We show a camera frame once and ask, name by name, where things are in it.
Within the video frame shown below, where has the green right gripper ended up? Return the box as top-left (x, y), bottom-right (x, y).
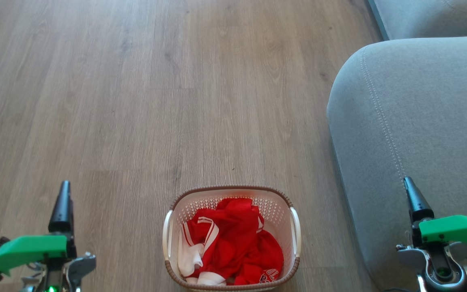
top-left (403, 176), bottom-right (467, 255)

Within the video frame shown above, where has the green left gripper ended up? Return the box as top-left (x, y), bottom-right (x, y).
top-left (0, 180), bottom-right (77, 283)

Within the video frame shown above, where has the white plastic laundry basket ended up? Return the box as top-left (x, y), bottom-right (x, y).
top-left (162, 185), bottom-right (301, 292)

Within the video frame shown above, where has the red and white garment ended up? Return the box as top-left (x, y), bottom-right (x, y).
top-left (177, 198), bottom-right (285, 286)

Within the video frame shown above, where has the grey sofa seat cushion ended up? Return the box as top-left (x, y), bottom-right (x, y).
top-left (368, 0), bottom-right (467, 41)

